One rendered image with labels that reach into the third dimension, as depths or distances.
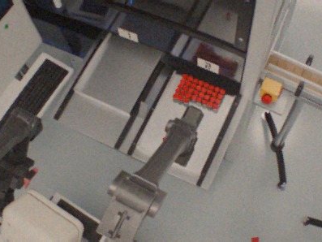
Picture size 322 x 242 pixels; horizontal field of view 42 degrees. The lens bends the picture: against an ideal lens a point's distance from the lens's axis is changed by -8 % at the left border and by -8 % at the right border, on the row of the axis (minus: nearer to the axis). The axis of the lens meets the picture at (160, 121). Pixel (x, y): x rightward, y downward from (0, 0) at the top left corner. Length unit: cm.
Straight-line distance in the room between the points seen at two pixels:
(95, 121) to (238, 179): 109
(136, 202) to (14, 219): 44
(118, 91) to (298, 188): 129
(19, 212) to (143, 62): 91
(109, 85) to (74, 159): 96
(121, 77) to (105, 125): 21
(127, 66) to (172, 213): 100
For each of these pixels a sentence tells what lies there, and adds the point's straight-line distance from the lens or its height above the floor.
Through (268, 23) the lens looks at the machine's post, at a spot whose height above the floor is 143.
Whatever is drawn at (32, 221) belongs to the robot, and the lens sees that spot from 122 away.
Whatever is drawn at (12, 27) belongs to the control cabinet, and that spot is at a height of 107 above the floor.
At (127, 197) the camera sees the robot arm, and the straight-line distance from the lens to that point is 90.
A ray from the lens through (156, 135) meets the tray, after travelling 173.
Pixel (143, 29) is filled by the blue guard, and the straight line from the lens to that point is 168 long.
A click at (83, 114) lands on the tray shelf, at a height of 88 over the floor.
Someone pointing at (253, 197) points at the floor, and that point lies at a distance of 258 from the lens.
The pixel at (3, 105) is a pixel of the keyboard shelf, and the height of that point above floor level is 80.
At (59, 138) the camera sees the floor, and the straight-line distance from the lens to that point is 277.
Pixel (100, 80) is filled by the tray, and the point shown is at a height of 88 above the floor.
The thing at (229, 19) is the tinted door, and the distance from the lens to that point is 140.
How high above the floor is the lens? 251
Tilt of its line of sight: 68 degrees down
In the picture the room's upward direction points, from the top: 10 degrees counter-clockwise
